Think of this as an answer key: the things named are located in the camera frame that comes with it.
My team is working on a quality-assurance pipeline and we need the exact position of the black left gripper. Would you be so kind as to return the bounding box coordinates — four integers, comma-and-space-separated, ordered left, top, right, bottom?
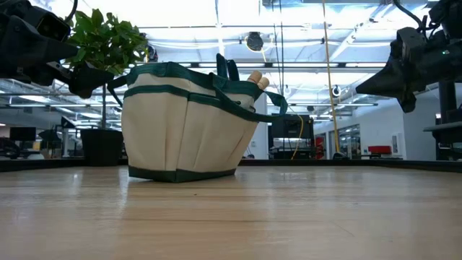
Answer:
0, 0, 115, 99

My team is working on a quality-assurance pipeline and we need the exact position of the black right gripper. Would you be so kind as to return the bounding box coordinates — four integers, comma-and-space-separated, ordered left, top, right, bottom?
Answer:
355, 46, 462, 113

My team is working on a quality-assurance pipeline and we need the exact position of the beige green canvas gardening bag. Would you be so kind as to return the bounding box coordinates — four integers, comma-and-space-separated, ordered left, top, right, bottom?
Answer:
107, 61, 289, 183

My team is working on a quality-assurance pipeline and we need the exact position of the green potted plant black pot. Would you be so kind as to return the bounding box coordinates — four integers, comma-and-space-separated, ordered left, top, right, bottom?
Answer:
64, 7, 149, 167

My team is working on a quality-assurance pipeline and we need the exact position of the red background bin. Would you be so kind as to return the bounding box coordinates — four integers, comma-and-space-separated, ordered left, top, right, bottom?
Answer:
367, 144, 393, 155

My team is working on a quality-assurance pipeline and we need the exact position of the small dark background monitor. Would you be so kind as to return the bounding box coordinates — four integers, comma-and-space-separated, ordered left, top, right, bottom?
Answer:
9, 126, 37, 142

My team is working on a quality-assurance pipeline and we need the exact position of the black office chair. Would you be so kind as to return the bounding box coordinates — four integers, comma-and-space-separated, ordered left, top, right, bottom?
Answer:
0, 136, 19, 160

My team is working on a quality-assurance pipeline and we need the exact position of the black background monitor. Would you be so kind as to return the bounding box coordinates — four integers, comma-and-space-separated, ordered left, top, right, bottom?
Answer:
271, 113, 313, 139

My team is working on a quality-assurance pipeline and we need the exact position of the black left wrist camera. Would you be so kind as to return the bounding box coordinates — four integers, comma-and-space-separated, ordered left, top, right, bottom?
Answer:
35, 12, 72, 43

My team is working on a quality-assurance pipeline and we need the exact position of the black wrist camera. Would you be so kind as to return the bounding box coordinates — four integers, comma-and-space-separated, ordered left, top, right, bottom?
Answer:
396, 27, 427, 62
35, 12, 72, 43

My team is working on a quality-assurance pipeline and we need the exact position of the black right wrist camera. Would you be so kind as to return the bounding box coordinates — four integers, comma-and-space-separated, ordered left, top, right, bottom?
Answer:
396, 27, 427, 62

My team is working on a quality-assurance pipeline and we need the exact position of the yellow hanging cable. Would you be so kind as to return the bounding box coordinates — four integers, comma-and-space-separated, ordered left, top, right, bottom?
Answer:
321, 0, 343, 155

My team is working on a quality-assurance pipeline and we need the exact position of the curved yellow background cable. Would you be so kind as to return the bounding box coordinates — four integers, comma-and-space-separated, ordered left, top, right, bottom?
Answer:
291, 113, 305, 160

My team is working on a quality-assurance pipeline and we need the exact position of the black ceiling cable reel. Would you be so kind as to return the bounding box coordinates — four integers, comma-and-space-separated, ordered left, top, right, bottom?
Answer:
246, 31, 264, 52

